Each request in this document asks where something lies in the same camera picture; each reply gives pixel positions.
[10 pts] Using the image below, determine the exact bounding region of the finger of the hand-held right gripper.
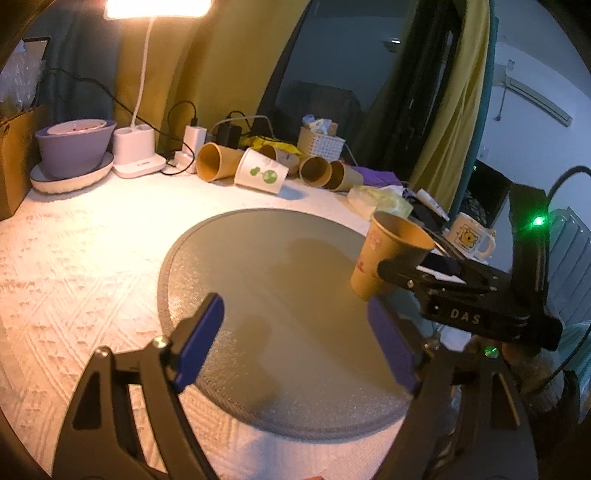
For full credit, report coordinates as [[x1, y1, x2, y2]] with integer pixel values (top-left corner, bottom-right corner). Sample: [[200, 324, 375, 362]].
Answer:
[[422, 242, 492, 280], [376, 258, 486, 297]]

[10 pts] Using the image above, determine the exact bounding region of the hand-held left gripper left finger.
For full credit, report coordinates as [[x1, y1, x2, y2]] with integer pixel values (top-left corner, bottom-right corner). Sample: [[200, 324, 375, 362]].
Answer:
[[51, 292, 225, 480]]

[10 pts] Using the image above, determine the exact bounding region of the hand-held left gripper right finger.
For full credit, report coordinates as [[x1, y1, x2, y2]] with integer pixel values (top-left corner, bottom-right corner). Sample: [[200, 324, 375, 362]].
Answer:
[[367, 295, 541, 480]]

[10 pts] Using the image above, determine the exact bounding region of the white woven basket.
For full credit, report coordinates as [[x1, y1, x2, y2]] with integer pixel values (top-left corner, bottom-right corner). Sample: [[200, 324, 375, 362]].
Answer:
[[297, 126, 347, 160]]

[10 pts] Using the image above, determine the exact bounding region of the cardboard box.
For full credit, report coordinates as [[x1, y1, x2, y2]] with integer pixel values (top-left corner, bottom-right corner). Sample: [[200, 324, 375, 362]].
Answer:
[[0, 104, 52, 221]]

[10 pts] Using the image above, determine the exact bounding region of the purple bowl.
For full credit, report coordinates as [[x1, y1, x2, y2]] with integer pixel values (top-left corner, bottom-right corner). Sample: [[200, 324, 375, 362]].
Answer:
[[36, 119, 116, 179]]

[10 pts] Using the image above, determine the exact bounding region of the white plate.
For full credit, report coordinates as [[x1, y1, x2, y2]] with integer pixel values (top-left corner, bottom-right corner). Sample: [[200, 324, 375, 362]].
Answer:
[[30, 152, 115, 193]]

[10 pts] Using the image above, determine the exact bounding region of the purple cloth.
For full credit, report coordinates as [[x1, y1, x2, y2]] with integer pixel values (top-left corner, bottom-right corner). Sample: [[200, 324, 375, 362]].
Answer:
[[355, 168, 403, 186]]

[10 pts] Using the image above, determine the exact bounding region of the white desk lamp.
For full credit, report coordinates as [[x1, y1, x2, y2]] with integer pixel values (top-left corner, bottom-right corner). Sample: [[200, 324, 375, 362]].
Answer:
[[104, 0, 214, 179]]

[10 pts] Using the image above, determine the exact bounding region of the brown paper cup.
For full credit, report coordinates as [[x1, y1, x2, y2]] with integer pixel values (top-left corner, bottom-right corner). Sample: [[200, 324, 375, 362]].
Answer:
[[299, 156, 334, 188], [350, 211, 435, 302], [196, 142, 246, 182], [323, 160, 365, 192], [259, 145, 301, 175]]

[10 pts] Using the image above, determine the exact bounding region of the white green-print paper cup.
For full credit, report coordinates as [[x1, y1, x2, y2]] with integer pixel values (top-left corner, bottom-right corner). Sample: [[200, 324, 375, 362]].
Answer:
[[234, 148, 290, 195]]

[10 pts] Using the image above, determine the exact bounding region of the round grey mat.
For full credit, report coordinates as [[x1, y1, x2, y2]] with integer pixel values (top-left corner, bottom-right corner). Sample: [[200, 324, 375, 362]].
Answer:
[[157, 209, 426, 439]]

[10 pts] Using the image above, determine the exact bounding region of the white bear-print mug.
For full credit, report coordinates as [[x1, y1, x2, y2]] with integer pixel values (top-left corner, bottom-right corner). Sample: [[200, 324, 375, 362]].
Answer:
[[444, 213, 498, 259]]

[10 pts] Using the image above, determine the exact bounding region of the yellow curtain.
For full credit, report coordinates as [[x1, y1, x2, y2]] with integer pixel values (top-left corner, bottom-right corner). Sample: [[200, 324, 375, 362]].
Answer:
[[409, 0, 491, 197]]

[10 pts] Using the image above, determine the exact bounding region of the white charger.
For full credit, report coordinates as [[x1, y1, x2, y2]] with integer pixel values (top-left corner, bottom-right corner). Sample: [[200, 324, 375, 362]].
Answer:
[[174, 124, 208, 175]]

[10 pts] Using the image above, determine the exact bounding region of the black power adapter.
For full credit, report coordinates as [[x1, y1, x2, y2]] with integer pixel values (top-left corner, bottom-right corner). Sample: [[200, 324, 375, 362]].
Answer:
[[217, 122, 243, 148]]

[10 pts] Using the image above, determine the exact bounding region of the white radiator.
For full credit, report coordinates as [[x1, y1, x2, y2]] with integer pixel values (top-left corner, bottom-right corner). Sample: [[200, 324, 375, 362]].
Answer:
[[549, 207, 591, 326]]

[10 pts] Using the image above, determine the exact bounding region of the white air conditioner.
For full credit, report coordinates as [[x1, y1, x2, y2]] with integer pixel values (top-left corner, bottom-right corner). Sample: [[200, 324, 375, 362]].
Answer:
[[502, 76, 574, 128]]

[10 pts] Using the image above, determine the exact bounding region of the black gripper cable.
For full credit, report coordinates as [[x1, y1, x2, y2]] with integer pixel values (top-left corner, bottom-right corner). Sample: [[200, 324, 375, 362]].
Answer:
[[544, 165, 591, 206]]

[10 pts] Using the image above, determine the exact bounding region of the clear plastic bag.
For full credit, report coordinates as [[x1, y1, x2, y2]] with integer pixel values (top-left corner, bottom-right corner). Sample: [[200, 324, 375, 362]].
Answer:
[[0, 39, 48, 116]]

